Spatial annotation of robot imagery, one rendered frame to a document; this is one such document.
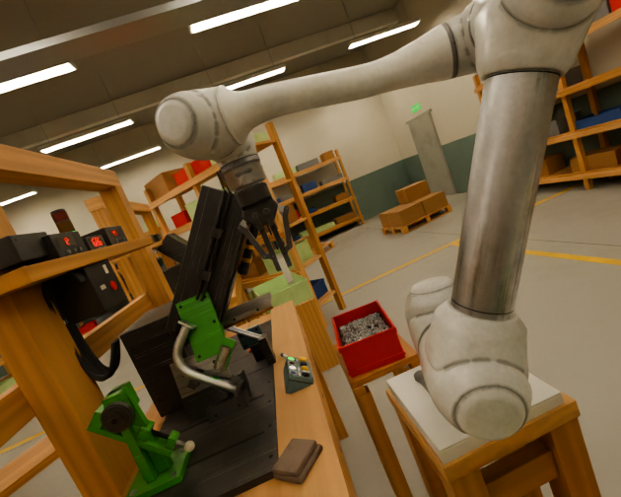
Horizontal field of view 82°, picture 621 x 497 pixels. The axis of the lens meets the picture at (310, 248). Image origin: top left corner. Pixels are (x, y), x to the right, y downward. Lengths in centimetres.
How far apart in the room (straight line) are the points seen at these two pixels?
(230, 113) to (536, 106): 46
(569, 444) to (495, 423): 37
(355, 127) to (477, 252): 1049
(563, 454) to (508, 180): 63
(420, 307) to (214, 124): 56
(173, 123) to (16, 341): 76
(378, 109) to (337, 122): 131
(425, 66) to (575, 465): 89
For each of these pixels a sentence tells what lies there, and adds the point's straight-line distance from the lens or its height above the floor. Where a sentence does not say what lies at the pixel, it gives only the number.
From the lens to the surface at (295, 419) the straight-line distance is 108.
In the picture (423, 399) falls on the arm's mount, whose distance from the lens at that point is 98.
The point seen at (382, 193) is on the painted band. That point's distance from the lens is 1107.
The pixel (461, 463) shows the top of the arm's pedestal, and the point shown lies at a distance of 89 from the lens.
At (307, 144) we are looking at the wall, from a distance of 1057.
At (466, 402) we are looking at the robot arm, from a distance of 64.
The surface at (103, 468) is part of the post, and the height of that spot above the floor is 98.
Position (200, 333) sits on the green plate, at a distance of 128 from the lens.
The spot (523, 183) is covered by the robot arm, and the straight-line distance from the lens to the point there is 62.
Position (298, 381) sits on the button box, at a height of 93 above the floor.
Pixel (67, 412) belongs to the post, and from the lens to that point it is 121.
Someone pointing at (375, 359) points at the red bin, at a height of 83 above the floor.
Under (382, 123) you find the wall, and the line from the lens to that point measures 1139.
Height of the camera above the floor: 146
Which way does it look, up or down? 9 degrees down
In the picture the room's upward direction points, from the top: 22 degrees counter-clockwise
